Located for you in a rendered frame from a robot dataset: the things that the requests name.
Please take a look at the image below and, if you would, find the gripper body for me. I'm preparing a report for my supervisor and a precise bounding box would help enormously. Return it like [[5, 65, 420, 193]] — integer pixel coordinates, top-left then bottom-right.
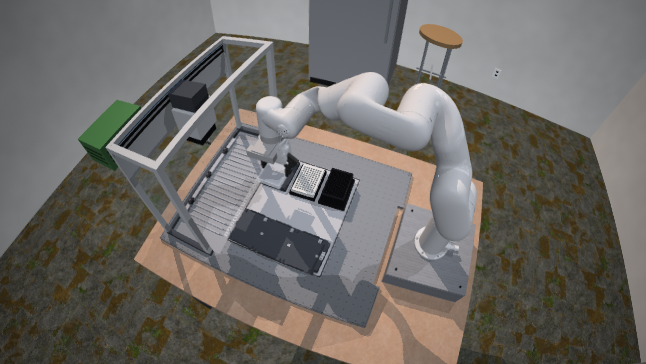
[[273, 139, 292, 165]]

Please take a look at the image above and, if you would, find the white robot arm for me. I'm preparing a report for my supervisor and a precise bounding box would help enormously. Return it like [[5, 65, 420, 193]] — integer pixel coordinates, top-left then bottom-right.
[[246, 72, 477, 260]]

